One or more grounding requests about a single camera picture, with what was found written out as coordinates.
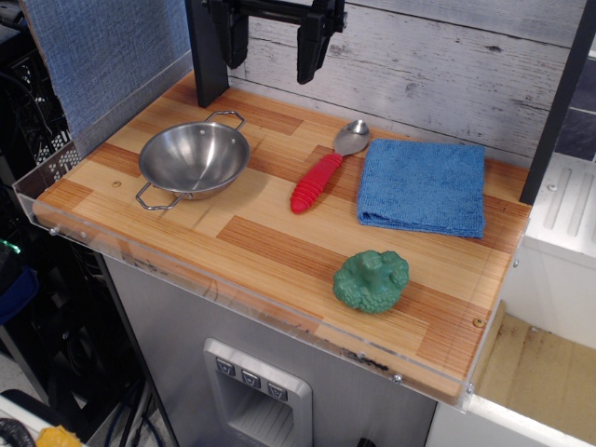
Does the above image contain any dark right vertical post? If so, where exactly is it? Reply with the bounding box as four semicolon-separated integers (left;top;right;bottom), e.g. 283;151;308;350
519;0;595;205

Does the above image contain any grey ice dispenser panel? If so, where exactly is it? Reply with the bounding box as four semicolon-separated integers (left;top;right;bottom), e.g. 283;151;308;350
203;338;314;446

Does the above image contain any yellow black object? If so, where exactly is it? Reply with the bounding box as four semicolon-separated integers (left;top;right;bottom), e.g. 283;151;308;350
35;426;83;447

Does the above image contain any silver metal bowl with handles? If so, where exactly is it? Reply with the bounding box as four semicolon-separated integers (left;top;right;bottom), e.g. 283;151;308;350
136;111;251;210

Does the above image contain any silver toy fridge cabinet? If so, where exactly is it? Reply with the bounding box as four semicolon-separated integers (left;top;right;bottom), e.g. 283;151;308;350
105;259;436;446

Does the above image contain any dark vertical post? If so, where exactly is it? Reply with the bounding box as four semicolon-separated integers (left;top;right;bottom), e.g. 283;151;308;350
519;0;595;205
184;0;229;108

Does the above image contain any black plastic crate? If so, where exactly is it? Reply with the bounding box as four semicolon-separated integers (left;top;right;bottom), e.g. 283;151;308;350
1;1;71;186

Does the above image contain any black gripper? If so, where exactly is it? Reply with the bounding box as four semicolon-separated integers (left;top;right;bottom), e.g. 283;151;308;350
201;1;347;85

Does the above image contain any red handled silver spoon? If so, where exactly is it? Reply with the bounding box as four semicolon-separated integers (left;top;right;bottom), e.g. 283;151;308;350
290;119;370;214

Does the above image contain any dark left vertical post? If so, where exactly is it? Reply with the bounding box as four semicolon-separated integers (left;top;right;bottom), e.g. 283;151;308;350
184;0;229;108

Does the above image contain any blue folded cloth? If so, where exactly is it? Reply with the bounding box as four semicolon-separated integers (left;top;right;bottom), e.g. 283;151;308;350
357;139;485;238

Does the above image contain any blue fabric panel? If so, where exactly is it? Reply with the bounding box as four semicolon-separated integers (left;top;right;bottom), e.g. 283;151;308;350
20;0;193;157

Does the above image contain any green toy broccoli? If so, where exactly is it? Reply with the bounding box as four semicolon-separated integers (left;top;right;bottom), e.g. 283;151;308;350
332;251;410;314

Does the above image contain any white toy sink unit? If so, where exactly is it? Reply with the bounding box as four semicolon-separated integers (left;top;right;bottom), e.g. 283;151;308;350
427;154;595;446

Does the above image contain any clear acrylic table guard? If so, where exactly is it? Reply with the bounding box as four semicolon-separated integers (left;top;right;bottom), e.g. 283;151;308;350
11;49;525;414

